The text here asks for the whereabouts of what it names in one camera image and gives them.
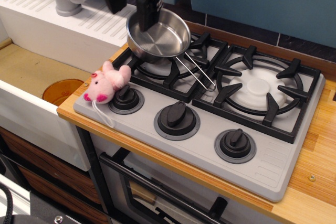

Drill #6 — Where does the stainless steel pan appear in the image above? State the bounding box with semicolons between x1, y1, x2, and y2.
126;8;216;92

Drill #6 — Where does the pink stuffed pig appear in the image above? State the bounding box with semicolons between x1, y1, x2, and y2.
83;61;131;128

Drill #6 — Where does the black left stove knob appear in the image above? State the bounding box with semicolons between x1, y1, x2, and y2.
108;85;144;115

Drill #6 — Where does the black stove knob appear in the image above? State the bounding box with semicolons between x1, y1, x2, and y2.
154;101;201;141
108;85;144;115
214;129;257;164

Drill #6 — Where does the black middle stove knob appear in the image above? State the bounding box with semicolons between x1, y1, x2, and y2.
154;101;201;141

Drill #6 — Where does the grey toy stove top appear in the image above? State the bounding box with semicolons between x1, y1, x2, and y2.
73;33;325;201

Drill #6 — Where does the black right stove knob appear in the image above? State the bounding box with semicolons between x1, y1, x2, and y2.
214;129;257;164

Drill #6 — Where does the black left burner grate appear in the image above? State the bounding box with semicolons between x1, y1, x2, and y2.
112;33;228;103

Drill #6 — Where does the black burner grate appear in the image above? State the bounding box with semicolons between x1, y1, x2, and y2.
112;33;228;103
192;45;325;144

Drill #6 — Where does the white toy sink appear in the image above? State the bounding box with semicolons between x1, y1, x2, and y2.
1;0;135;171

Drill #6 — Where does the orange sink drain plate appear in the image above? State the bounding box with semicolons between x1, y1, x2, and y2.
42;79;83;106

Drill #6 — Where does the black right burner grate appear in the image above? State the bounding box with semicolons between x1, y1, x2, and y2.
192;45;325;144

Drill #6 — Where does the wooden drawer cabinet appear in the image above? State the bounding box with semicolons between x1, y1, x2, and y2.
1;128;111;223

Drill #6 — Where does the oven door with handle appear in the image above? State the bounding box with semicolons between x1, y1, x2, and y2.
99;147;237;224

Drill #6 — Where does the black braided cable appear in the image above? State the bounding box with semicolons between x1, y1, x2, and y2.
0;183;14;222

